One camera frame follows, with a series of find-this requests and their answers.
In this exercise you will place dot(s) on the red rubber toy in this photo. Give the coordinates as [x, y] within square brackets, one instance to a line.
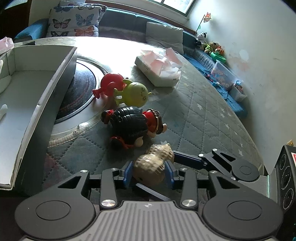
[108, 84]

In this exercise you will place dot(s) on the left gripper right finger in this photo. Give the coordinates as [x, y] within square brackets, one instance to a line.
[184, 179]

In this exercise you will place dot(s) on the small white container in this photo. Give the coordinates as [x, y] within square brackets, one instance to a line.
[236, 94]

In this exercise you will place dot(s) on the black-haired doll figure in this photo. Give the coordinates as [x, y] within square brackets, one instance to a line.
[130, 124]

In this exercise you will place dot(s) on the flower toy on stick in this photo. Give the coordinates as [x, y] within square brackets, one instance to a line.
[205, 19]

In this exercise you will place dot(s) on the grey cushion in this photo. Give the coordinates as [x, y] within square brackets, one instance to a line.
[165, 36]

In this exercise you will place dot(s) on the blue sofa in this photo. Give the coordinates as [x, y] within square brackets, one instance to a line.
[121, 24]

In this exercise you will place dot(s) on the grey cardboard box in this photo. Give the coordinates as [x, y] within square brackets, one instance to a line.
[40, 77]

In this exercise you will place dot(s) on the panda plush toy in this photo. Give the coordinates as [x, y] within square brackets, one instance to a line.
[201, 38]

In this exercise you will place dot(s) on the green alien toy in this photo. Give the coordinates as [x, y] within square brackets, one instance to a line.
[133, 94]

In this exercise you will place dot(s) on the tan peanut toy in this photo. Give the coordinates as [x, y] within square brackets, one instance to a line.
[149, 168]

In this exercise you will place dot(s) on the window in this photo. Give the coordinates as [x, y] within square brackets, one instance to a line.
[182, 7]

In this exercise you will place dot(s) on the round induction cooktop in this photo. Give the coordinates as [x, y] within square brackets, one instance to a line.
[80, 110]

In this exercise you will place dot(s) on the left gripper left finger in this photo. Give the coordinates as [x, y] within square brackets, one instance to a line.
[111, 179]

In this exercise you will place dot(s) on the white plush rabbit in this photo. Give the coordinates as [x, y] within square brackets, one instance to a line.
[5, 82]

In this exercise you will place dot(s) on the small stuffed toys pile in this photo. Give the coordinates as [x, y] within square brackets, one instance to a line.
[213, 47]

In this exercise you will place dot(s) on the butterfly print pillow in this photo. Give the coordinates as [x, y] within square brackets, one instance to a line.
[69, 19]

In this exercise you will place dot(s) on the clear plastic storage bin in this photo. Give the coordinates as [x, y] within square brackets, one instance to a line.
[224, 75]

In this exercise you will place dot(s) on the green bowl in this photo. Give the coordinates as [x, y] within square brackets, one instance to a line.
[216, 56]

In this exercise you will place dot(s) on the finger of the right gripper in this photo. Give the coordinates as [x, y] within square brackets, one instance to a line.
[149, 194]
[223, 162]

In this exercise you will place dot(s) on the pink tissue pack far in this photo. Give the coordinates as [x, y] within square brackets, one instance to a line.
[6, 44]

